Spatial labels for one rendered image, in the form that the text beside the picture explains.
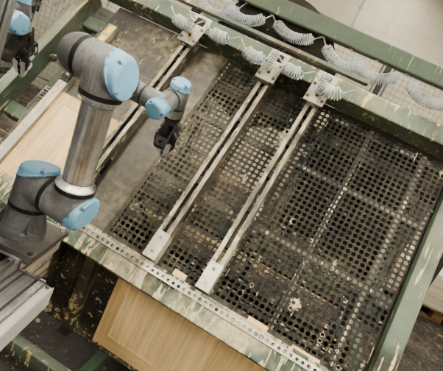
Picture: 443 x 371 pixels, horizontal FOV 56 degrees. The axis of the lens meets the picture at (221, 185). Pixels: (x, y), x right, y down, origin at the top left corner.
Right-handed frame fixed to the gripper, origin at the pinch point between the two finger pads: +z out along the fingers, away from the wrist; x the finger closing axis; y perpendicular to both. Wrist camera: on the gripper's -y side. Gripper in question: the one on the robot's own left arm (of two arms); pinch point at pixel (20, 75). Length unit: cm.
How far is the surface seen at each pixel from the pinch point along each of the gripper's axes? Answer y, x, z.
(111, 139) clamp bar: 10.2, -39.5, 20.3
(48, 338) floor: -42, -45, 131
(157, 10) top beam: 77, -23, -14
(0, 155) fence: -11.5, 3.3, 40.3
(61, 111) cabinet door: 18.6, -7.6, 26.6
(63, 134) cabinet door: 8.9, -15.6, 30.2
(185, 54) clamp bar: 61, -49, -7
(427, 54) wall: 533, -265, 93
